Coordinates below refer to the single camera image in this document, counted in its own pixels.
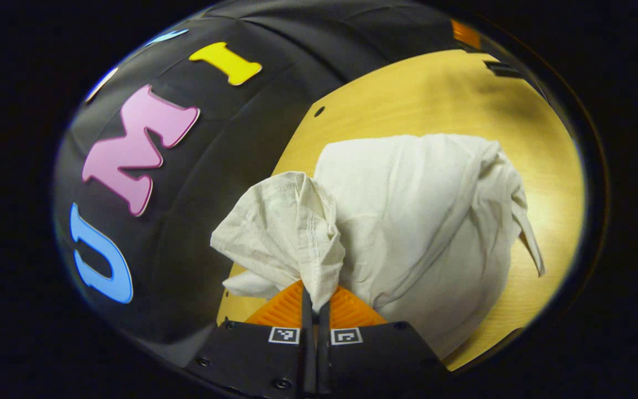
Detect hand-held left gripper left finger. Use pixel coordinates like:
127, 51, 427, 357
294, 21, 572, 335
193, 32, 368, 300
185, 280, 315, 397

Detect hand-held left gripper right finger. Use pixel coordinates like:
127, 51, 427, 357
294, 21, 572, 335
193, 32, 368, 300
316, 285, 452, 397

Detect white jeans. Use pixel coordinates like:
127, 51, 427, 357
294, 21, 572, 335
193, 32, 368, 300
210, 133, 546, 360

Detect black backdrop cloth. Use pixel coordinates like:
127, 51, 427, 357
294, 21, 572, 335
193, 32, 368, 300
53, 0, 497, 366

